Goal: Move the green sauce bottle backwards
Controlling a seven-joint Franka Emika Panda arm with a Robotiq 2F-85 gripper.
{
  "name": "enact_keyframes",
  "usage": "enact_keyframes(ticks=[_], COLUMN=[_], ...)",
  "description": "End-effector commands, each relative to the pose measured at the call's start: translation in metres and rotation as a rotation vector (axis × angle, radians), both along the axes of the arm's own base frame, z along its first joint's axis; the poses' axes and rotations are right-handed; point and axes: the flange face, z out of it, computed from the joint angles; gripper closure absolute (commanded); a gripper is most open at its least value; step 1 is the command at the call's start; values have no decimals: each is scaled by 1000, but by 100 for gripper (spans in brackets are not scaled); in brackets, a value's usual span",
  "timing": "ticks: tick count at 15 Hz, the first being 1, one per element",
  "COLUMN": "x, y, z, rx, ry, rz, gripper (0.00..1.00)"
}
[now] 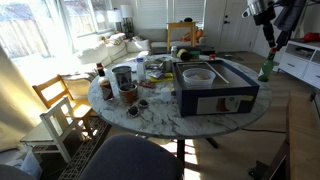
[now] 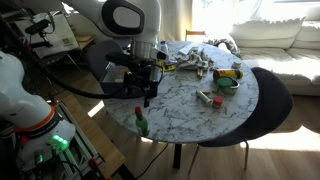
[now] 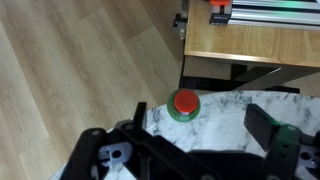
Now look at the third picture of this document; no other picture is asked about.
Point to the black table pedestal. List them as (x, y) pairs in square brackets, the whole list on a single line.
[(206, 83)]

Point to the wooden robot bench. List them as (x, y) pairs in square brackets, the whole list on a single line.
[(250, 43)]

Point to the green sauce bottle red cap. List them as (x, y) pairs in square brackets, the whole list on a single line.
[(185, 101)]

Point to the red and black clamp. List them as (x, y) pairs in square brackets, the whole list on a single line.
[(220, 13)]

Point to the metal corner bracket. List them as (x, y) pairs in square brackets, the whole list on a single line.
[(180, 23)]

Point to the grey metal bench leg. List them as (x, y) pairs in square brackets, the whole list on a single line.
[(266, 78)]

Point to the aluminium rail frame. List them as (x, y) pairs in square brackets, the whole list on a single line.
[(273, 16)]

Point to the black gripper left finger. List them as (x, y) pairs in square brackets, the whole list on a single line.
[(100, 156)]

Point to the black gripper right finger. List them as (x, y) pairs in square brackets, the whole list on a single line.
[(283, 150)]

